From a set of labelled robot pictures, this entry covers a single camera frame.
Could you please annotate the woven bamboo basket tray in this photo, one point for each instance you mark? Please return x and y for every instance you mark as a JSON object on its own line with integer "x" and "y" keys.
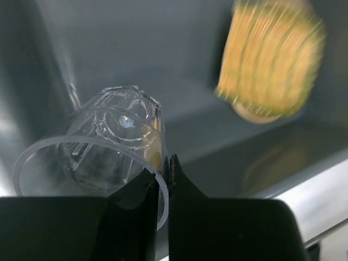
{"x": 271, "y": 56}

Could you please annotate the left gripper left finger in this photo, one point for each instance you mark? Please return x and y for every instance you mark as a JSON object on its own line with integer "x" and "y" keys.
{"x": 120, "y": 227}

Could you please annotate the yellow bear plate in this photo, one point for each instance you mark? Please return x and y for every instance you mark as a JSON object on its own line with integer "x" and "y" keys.
{"x": 252, "y": 117}

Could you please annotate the grey plastic bin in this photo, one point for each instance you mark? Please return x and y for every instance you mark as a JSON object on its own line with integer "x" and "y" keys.
{"x": 56, "y": 55}

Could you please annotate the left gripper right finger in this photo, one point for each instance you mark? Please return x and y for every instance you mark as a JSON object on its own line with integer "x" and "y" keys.
{"x": 203, "y": 228}

